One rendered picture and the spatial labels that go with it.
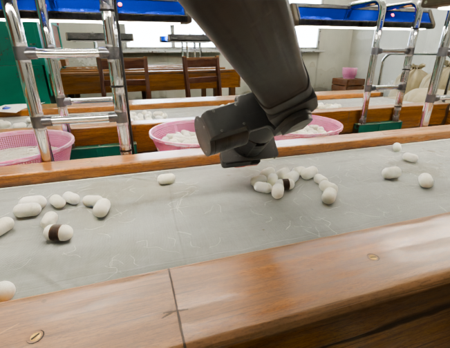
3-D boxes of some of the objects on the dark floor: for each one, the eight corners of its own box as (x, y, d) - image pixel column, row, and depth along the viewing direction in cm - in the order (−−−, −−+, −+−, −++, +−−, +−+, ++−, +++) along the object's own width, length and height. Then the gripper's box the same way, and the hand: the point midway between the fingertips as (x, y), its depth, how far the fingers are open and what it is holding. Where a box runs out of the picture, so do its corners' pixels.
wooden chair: (106, 174, 250) (87, 57, 216) (110, 157, 289) (95, 56, 254) (160, 168, 261) (150, 57, 226) (157, 153, 299) (148, 56, 264)
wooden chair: (211, 162, 276) (209, 56, 241) (185, 151, 306) (180, 56, 271) (245, 152, 302) (248, 56, 267) (218, 143, 332) (218, 55, 297)
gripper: (231, 150, 44) (212, 181, 58) (293, 143, 47) (260, 175, 61) (222, 109, 46) (205, 150, 60) (282, 105, 49) (253, 144, 63)
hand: (234, 161), depth 60 cm, fingers closed
